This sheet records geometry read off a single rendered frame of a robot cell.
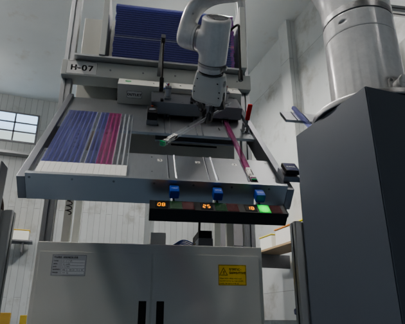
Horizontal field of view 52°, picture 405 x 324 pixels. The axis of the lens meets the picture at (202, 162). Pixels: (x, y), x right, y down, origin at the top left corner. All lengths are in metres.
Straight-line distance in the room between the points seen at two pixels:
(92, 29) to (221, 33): 1.00
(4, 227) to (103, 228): 9.58
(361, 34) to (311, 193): 0.27
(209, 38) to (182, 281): 0.73
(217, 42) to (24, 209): 9.66
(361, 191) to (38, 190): 0.77
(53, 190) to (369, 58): 0.77
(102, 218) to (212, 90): 9.51
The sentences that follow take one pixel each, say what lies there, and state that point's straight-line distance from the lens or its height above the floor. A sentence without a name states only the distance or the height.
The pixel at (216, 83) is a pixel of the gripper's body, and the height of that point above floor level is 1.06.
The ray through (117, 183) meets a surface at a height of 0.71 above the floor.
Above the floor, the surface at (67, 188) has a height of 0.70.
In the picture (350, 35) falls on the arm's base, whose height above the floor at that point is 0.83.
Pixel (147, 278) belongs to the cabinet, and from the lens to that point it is 1.33.
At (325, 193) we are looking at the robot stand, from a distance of 0.66.
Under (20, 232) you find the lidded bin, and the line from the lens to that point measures 9.99.
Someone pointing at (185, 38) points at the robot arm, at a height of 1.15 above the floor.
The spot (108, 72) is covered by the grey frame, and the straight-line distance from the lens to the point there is 1.77.
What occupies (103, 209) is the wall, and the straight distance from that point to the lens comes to 10.73.
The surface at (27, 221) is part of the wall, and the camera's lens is 10.59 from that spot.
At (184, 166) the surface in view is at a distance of 1.18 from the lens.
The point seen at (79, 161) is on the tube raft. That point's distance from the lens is 1.16.
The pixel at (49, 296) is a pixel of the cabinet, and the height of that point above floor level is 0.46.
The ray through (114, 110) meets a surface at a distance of 1.60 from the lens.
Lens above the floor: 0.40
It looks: 21 degrees up
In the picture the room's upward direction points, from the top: straight up
